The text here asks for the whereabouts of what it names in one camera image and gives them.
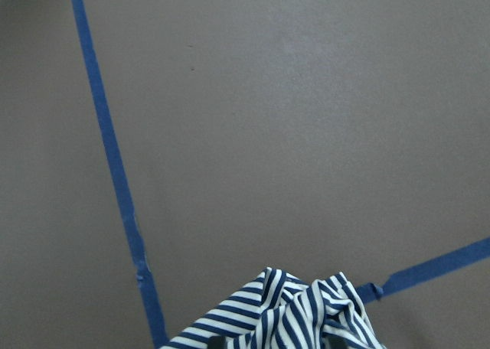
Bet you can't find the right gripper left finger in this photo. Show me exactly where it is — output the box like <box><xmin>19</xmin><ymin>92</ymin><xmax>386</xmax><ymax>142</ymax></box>
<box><xmin>207</xmin><ymin>336</ymin><xmax>226</xmax><ymax>349</ymax></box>

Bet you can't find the blue white striped polo shirt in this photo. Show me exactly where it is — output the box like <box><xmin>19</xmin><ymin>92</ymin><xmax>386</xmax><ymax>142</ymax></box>
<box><xmin>166</xmin><ymin>267</ymin><xmax>384</xmax><ymax>348</ymax></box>

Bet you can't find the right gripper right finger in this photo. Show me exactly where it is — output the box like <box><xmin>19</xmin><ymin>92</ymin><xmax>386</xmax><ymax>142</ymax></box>
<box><xmin>325</xmin><ymin>334</ymin><xmax>348</xmax><ymax>349</ymax></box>

